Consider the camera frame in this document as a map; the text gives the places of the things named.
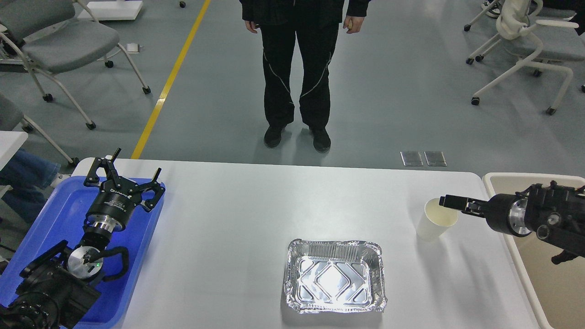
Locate seated person blue jeans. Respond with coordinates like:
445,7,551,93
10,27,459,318
0,148,71,224

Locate grey chair left edge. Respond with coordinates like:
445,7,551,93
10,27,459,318
0,94,80,167

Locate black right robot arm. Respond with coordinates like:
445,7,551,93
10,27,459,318
439,181,585,265

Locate left metal floor plate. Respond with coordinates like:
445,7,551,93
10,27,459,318
400,151,424,167

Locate person in black clothes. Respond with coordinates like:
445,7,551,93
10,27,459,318
239,0,372,154

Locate aluminium foil tray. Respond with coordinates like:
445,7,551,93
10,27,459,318
283,239,387,314

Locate metal floor plate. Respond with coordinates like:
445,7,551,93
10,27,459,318
424,151,447,167
400,151,424,167

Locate right metal floor plate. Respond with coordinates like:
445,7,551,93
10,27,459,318
424,151,447,167

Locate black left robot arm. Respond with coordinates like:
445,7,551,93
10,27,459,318
1,149,166,329

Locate beige plastic bin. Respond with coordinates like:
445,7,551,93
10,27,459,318
483,173,585,329

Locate white side table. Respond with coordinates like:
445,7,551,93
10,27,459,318
0,131,28,170

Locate white office chair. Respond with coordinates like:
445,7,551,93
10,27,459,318
466,0,585,115

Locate white floor power adapter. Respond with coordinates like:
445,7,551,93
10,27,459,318
125,43,140,54

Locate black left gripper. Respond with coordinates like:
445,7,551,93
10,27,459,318
83,148,165,227

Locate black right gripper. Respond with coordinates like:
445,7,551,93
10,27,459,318
439,194,532,237

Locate blue plastic tray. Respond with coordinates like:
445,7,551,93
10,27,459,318
0,176,164,329

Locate white flat base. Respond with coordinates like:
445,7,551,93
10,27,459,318
77,0,144,21

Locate white paper cup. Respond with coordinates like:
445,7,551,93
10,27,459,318
416,198,459,242

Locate grey chair upper left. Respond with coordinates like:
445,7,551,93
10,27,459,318
0,0,129,102

